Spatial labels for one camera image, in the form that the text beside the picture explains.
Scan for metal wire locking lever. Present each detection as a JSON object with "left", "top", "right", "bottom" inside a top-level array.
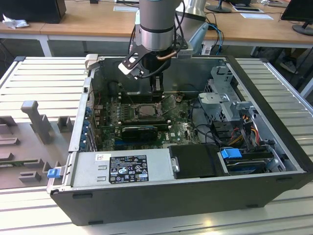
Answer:
[{"left": 128, "top": 92, "right": 139, "bottom": 112}]

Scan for silver camera on black bracket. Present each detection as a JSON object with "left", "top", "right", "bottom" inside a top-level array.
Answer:
[{"left": 118, "top": 45, "right": 146, "bottom": 80}]

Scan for small silver wrist camera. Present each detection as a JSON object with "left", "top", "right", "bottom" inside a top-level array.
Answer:
[{"left": 176, "top": 47, "right": 195, "bottom": 60}]

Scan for perforated metal drive cage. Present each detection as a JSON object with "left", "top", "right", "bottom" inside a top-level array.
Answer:
[{"left": 197, "top": 65, "right": 260, "bottom": 123}]

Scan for black computer unit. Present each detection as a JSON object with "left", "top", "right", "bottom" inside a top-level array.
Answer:
[{"left": 0, "top": 0, "right": 67, "bottom": 24}]

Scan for bronze curved cable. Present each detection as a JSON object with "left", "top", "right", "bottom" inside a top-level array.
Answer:
[{"left": 156, "top": 50, "right": 178, "bottom": 61}]

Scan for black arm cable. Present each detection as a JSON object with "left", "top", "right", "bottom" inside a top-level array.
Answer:
[{"left": 173, "top": 0, "right": 188, "bottom": 53}]

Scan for silver power supply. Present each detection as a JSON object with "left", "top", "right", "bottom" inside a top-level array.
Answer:
[{"left": 62, "top": 148, "right": 176, "bottom": 189}]

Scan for hard disk in blue carrier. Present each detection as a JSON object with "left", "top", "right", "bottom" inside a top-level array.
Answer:
[{"left": 219, "top": 147, "right": 268, "bottom": 176}]

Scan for grey parts rack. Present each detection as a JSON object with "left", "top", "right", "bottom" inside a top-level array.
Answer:
[{"left": 0, "top": 100, "right": 76, "bottom": 190}]

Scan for black CPU socket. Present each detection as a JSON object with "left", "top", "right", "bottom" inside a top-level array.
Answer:
[{"left": 133, "top": 103, "right": 165, "bottom": 121}]

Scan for yellow red power wires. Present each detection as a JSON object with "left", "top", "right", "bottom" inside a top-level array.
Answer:
[{"left": 229, "top": 115, "right": 263, "bottom": 148}]

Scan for silver topped CPU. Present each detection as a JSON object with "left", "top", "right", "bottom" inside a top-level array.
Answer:
[{"left": 138, "top": 105, "right": 155, "bottom": 117}]

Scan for black looped cable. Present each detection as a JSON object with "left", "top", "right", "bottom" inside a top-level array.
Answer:
[{"left": 195, "top": 124, "right": 222, "bottom": 148}]

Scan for white paper sheet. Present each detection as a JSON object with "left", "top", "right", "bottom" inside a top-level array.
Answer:
[
  {"left": 113, "top": 4, "right": 138, "bottom": 12},
  {"left": 240, "top": 12, "right": 274, "bottom": 21}
]

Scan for pale grey case latch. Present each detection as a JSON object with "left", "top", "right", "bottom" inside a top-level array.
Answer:
[{"left": 84, "top": 54, "right": 99, "bottom": 72}]

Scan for green motherboard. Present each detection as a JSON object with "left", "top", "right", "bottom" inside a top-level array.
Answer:
[{"left": 94, "top": 94, "right": 204, "bottom": 152}]

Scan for wooden desk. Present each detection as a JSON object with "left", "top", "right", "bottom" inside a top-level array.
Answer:
[{"left": 0, "top": 0, "right": 313, "bottom": 58}]

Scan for black graphics card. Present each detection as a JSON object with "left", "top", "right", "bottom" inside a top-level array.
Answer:
[{"left": 120, "top": 125, "right": 159, "bottom": 143}]

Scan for blue plastic latch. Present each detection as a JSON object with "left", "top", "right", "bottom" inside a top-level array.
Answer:
[{"left": 47, "top": 168, "right": 61, "bottom": 180}]

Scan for thin black wire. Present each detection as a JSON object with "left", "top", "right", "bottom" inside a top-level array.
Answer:
[{"left": 182, "top": 83, "right": 203, "bottom": 96}]

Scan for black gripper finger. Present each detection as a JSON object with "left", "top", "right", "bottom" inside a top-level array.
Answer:
[
  {"left": 150, "top": 72, "right": 157, "bottom": 97},
  {"left": 156, "top": 72, "right": 164, "bottom": 97}
]

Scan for black open PC case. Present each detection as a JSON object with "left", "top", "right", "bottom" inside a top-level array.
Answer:
[{"left": 46, "top": 53, "right": 313, "bottom": 227}]

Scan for blue cable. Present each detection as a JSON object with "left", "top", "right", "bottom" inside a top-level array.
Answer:
[{"left": 207, "top": 23, "right": 224, "bottom": 55}]

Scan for black monitor stand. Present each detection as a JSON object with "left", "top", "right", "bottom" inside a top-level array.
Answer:
[{"left": 205, "top": 0, "right": 232, "bottom": 14}]

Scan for red and black wire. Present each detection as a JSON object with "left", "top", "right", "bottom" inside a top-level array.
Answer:
[{"left": 89, "top": 90, "right": 104, "bottom": 109}]

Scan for crumpled white paper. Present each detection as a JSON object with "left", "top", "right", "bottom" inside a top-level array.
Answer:
[{"left": 1, "top": 13, "right": 30, "bottom": 30}]

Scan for green RAM stick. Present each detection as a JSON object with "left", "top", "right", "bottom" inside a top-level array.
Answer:
[{"left": 0, "top": 160, "right": 27, "bottom": 168}]

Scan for black monitor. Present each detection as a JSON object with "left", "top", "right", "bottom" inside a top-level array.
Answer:
[{"left": 280, "top": 0, "right": 313, "bottom": 37}]

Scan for metal socket cover frame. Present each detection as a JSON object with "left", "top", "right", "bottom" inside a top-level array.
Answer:
[{"left": 157, "top": 94, "right": 177, "bottom": 117}]

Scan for black plastic shroud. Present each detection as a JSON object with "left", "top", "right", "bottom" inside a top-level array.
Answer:
[{"left": 168, "top": 144, "right": 232, "bottom": 180}]

